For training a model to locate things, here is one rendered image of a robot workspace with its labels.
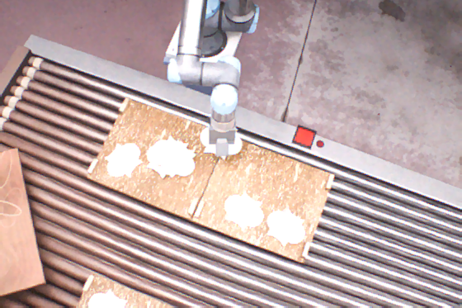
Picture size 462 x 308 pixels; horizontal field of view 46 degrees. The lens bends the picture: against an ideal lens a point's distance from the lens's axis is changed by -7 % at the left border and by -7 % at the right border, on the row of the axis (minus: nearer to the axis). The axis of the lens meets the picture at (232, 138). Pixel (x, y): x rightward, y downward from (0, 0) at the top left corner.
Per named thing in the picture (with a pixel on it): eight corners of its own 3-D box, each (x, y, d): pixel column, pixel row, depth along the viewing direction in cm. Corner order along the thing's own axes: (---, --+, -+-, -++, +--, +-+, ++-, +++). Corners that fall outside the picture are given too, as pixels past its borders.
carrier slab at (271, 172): (228, 137, 212) (229, 135, 210) (333, 176, 207) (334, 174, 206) (192, 221, 197) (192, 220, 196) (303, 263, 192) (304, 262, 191)
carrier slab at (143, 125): (127, 100, 216) (127, 97, 215) (228, 136, 212) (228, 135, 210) (87, 178, 202) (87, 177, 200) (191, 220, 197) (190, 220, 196)
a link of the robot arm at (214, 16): (191, 12, 227) (190, -11, 216) (224, 15, 227) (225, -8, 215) (186, 35, 222) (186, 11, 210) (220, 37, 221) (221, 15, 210)
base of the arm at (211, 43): (190, 23, 237) (190, 8, 228) (225, 29, 236) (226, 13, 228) (181, 50, 230) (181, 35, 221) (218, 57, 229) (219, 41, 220)
